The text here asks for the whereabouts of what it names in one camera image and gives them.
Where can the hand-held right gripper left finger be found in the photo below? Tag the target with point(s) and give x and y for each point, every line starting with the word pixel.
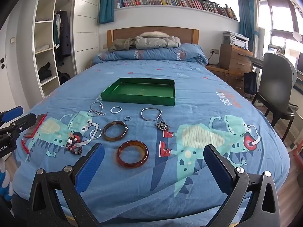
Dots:
pixel 91 167

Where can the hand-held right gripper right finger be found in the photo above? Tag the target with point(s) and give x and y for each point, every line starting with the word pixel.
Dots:
pixel 220 167

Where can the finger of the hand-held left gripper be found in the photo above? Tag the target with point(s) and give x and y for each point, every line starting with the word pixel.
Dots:
pixel 24 121
pixel 13 113

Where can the dark brown bangle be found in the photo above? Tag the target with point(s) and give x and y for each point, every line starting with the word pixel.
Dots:
pixel 114 139

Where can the amber resin bangle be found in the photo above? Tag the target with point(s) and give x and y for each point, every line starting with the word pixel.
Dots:
pixel 132 164

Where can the thin silver bangle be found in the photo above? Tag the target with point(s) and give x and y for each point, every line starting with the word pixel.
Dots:
pixel 142 115

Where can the green metal tray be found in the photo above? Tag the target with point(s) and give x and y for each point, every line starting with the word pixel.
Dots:
pixel 139 91

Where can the red hair clip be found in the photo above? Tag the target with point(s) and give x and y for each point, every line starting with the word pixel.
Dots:
pixel 24 146

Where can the blue white plush toy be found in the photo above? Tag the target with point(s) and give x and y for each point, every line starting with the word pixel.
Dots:
pixel 6 182

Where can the black clothes pile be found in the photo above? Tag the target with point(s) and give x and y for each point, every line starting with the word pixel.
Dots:
pixel 45 72

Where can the dark bag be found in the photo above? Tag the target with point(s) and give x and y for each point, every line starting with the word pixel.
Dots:
pixel 64 78

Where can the folded light clothes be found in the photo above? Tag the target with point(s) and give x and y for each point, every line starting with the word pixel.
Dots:
pixel 43 49

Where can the white open wardrobe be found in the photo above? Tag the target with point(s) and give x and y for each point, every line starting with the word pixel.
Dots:
pixel 39 40

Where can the blue printed bedsheet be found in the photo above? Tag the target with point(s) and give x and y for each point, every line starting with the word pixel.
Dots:
pixel 213 80

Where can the black tote bag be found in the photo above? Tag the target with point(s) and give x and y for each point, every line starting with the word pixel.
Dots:
pixel 250 84

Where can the green white hanging garment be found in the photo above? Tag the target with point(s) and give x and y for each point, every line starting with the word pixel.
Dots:
pixel 55 33

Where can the wooden nightstand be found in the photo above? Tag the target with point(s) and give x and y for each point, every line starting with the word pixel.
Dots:
pixel 224 75

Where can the dark navy hanging coat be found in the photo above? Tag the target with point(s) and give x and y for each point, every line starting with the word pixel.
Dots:
pixel 64 35

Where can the grey chair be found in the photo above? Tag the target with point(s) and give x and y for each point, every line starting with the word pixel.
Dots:
pixel 277 80

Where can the wooden drawer chest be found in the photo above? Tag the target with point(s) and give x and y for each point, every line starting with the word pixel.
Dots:
pixel 234 59

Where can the olive jacket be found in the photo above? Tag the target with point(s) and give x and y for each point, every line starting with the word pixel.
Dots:
pixel 120 43

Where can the white printer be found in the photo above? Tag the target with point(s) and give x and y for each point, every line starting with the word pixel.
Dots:
pixel 236 40

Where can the folded blue quilt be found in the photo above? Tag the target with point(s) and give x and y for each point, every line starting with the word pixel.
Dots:
pixel 153 54

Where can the wooden headboard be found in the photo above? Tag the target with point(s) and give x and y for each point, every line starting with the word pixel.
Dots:
pixel 123 33

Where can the grey down jacket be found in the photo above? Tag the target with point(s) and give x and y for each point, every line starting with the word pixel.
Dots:
pixel 153 42

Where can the teal curtain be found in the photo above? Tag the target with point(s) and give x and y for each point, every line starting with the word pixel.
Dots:
pixel 106 2

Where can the round white lamp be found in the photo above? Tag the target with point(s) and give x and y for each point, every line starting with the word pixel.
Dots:
pixel 298 37

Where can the blue curtain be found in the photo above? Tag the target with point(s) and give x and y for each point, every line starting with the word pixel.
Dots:
pixel 246 16

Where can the row of books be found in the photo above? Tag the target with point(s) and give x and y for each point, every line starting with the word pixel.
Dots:
pixel 177 1

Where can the light switch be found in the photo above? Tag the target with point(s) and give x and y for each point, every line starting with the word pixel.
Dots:
pixel 12 40

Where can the wall outlet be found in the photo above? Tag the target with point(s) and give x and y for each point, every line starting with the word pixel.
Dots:
pixel 214 51

